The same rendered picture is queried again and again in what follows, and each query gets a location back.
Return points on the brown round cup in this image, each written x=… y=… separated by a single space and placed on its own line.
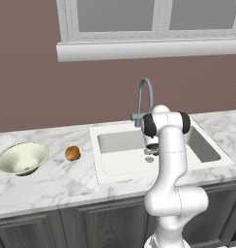
x=72 y=153

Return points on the pale green bowl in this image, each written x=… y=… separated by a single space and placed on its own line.
x=21 y=157

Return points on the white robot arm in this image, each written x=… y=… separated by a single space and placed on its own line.
x=170 y=180

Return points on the white window frame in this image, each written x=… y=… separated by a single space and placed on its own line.
x=139 y=48

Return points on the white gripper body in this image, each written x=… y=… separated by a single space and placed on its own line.
x=151 y=141

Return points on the white kitchen sink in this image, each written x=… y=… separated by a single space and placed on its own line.
x=123 y=161

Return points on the dark grey cupboard door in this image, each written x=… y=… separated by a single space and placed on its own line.
x=107 y=226
x=216 y=213
x=23 y=232

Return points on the dark green avocado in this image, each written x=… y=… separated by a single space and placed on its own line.
x=156 y=153

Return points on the grey curved tap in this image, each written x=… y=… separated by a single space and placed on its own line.
x=140 y=100

